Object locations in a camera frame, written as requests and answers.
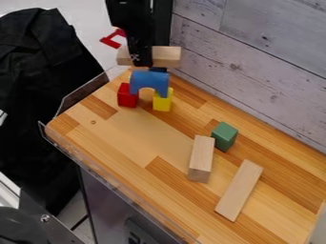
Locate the yellow cube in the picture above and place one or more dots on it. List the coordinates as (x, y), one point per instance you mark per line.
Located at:
(162, 103)

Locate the long wooden block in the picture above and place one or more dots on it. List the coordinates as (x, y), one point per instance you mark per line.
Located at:
(201, 157)

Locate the short wooden block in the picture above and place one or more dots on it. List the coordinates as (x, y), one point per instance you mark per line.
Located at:
(167, 56)

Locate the red cube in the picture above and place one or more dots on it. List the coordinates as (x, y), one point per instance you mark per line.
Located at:
(126, 97)

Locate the green cube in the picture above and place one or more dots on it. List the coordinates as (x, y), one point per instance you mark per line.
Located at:
(223, 135)

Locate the red tool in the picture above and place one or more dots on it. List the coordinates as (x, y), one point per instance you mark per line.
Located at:
(113, 40)

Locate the flat wooden plank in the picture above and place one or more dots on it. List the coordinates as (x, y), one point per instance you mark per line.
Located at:
(239, 190)

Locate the blue arch block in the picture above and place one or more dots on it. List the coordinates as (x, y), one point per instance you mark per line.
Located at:
(149, 80)

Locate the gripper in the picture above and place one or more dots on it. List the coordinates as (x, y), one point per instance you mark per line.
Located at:
(129, 14)

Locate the black jacket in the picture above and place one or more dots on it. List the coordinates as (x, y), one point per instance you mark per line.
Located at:
(38, 95)

